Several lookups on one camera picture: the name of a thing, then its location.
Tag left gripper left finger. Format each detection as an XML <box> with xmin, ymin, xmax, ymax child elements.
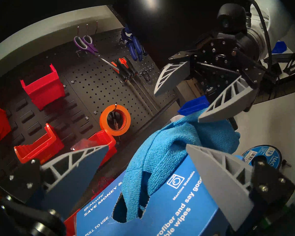
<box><xmin>41</xmin><ymin>145</ymin><xmax>110</xmax><ymax>220</ymax></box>

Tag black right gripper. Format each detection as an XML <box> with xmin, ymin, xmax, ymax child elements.
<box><xmin>153</xmin><ymin>33</ymin><xmax>267</xmax><ymax>123</ymax></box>

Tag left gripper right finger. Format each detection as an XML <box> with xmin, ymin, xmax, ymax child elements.
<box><xmin>186</xmin><ymin>145</ymin><xmax>255</xmax><ymax>232</ymax></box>

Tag blue shop towel box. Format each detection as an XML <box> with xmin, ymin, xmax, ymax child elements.
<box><xmin>76</xmin><ymin>154</ymin><xmax>230</xmax><ymax>236</ymax></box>

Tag blue microfiber towel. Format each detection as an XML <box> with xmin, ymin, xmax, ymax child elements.
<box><xmin>122</xmin><ymin>110</ymin><xmax>241</xmax><ymax>222</ymax></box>

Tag blue plastic bin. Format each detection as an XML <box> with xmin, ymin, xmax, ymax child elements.
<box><xmin>178</xmin><ymin>95</ymin><xmax>210</xmax><ymax>116</ymax></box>

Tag clear plastic bag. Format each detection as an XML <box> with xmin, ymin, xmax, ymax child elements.
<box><xmin>71</xmin><ymin>139</ymin><xmax>97</xmax><ymax>151</ymax></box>

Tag red bin with plastic bag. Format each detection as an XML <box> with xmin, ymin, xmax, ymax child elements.
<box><xmin>88</xmin><ymin>130</ymin><xmax>118</xmax><ymax>166</ymax></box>

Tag orange tape roll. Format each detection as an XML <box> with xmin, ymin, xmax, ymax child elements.
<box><xmin>100</xmin><ymin>104</ymin><xmax>131</xmax><ymax>136</ymax></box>

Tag orange black screwdriver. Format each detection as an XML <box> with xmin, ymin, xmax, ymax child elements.
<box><xmin>111</xmin><ymin>61</ymin><xmax>128</xmax><ymax>82</ymax></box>
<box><xmin>119</xmin><ymin>57</ymin><xmax>139</xmax><ymax>77</ymax></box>

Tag small blue box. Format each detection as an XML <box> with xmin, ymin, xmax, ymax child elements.
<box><xmin>272</xmin><ymin>41</ymin><xmax>288</xmax><ymax>54</ymax></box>

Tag dark grey pegboard panel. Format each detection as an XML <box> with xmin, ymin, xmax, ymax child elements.
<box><xmin>0</xmin><ymin>29</ymin><xmax>177</xmax><ymax>184</ymax></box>

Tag dark red plastic bin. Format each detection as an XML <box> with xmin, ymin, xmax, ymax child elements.
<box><xmin>20</xmin><ymin>64</ymin><xmax>65</xmax><ymax>110</ymax></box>

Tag red wire spool labelled 18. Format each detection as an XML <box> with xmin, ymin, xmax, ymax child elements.
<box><xmin>241</xmin><ymin>145</ymin><xmax>283</xmax><ymax>170</ymax></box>

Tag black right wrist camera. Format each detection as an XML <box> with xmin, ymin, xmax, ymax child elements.
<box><xmin>216</xmin><ymin>3</ymin><xmax>249</xmax><ymax>35</ymax></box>

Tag blue handled pliers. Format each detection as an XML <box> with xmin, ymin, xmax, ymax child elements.
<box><xmin>120</xmin><ymin>28</ymin><xmax>145</xmax><ymax>62</ymax></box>

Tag purple handled scissors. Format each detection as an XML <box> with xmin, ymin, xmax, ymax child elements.
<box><xmin>73</xmin><ymin>35</ymin><xmax>119</xmax><ymax>71</ymax></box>

